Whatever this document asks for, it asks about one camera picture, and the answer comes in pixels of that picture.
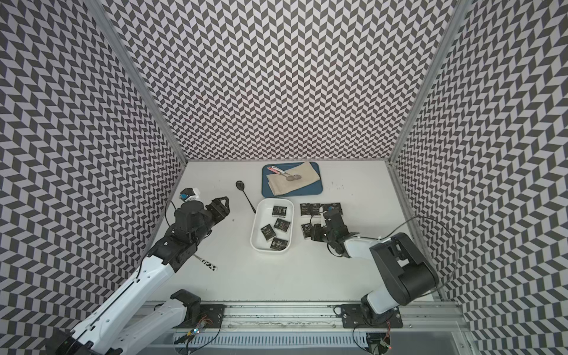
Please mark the teal plastic tray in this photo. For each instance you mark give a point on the teal plastic tray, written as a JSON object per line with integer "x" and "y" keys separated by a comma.
{"x": 314, "y": 189}

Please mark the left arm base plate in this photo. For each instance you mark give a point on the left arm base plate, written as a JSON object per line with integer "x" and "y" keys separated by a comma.
{"x": 211, "y": 314}

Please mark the aluminium front rail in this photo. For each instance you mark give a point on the aluminium front rail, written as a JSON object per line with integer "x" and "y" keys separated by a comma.
{"x": 324, "y": 316}

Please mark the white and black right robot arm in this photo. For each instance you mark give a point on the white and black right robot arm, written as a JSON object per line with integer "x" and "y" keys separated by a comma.
{"x": 406, "y": 272}

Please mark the black tissue pack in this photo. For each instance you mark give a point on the black tissue pack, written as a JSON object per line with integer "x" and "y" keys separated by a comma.
{"x": 332, "y": 206}
{"x": 282, "y": 225}
{"x": 315, "y": 209}
{"x": 279, "y": 211}
{"x": 268, "y": 232}
{"x": 305, "y": 209}
{"x": 278, "y": 244}
{"x": 307, "y": 230}

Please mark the beige folded cloth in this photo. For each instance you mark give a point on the beige folded cloth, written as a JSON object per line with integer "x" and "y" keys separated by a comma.
{"x": 282, "y": 182}

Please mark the white plastic storage box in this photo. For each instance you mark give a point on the white plastic storage box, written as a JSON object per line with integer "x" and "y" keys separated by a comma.
{"x": 273, "y": 226}

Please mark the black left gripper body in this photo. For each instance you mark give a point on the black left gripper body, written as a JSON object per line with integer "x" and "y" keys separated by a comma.
{"x": 203, "y": 231}

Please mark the white handled spoon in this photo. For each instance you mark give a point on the white handled spoon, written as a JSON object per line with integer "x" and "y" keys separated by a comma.
{"x": 298, "y": 177}

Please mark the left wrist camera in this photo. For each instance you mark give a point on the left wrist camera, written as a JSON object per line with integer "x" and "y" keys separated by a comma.
{"x": 190, "y": 194}

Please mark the pink handled spoon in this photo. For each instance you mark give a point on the pink handled spoon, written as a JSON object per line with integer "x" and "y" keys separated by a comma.
{"x": 279, "y": 171}

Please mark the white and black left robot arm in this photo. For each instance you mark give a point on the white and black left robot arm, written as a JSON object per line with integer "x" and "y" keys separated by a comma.
{"x": 107, "y": 331}

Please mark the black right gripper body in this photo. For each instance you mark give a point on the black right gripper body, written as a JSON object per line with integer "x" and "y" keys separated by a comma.
{"x": 323, "y": 234}

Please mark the black metal spoon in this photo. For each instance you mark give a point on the black metal spoon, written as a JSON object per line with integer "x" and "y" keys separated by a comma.
{"x": 241, "y": 186}

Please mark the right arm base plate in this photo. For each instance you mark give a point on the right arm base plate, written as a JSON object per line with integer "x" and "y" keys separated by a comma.
{"x": 358, "y": 315}

